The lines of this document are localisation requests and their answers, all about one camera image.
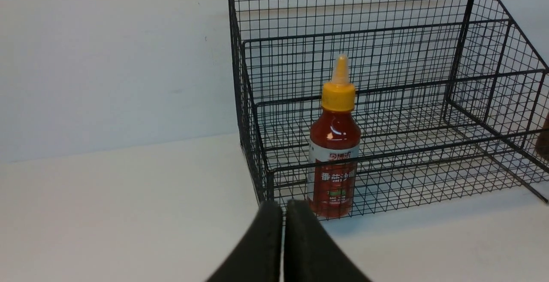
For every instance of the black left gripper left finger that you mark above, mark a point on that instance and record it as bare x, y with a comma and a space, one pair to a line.
257, 256

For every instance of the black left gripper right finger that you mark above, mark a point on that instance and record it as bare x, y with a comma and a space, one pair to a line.
309, 252

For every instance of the red sauce bottle yellow cap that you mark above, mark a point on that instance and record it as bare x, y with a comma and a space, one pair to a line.
333, 147

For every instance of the brown cooking wine bottle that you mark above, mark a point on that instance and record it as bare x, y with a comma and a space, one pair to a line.
542, 144

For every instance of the black wire mesh shelf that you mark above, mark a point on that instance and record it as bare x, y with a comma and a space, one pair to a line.
450, 96

